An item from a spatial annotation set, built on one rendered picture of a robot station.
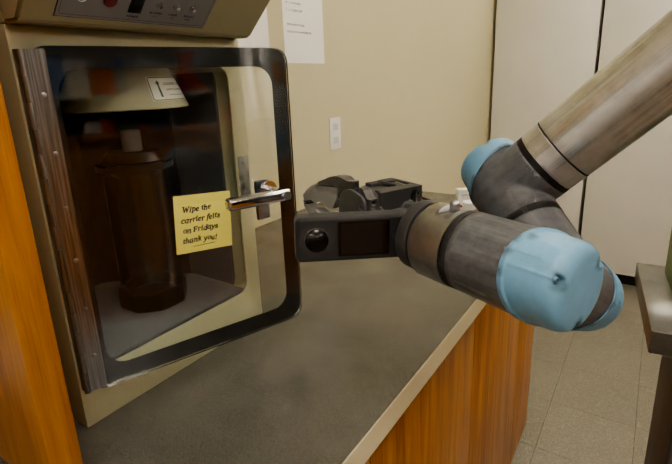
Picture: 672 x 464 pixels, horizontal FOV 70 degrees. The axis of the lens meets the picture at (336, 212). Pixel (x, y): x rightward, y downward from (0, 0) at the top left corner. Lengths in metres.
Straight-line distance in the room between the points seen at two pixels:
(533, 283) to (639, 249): 3.14
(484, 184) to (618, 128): 0.14
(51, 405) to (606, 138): 0.59
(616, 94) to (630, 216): 2.96
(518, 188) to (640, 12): 2.87
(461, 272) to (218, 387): 0.42
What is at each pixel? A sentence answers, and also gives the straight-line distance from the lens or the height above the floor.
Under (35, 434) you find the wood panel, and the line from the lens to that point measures 0.59.
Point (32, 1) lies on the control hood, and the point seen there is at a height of 1.43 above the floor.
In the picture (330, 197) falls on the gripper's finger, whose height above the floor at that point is 1.21.
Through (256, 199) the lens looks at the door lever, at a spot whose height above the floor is 1.20.
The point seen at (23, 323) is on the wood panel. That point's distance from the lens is 0.52.
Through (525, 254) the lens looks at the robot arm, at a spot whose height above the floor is 1.21.
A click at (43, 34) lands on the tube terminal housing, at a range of 0.61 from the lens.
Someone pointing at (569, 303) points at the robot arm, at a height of 1.18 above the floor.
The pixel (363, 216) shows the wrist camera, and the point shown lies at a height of 1.21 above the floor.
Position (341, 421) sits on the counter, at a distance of 0.64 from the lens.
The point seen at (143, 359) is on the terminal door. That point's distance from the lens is 0.68.
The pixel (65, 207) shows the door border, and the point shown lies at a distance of 0.60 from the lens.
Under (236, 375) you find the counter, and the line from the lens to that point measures 0.74.
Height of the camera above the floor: 1.34
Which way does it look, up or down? 15 degrees down
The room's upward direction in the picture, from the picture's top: 2 degrees counter-clockwise
